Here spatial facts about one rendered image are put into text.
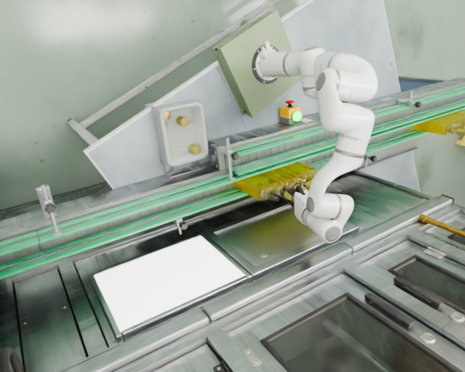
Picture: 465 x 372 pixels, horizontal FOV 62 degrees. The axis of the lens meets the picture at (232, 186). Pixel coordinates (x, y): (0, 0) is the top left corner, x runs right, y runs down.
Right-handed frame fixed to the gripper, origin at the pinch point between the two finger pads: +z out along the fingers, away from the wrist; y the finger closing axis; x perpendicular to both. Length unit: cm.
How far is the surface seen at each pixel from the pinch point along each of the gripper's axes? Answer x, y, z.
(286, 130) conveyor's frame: -12.3, 15.2, 33.2
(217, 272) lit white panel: 34.1, -12.1, -16.6
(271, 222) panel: 6.0, -12.7, 7.0
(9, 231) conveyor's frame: 95, 6, 5
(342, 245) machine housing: -9.8, -12.8, -17.8
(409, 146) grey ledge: -95, -13, 55
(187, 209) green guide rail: 37.1, -3.4, 14.9
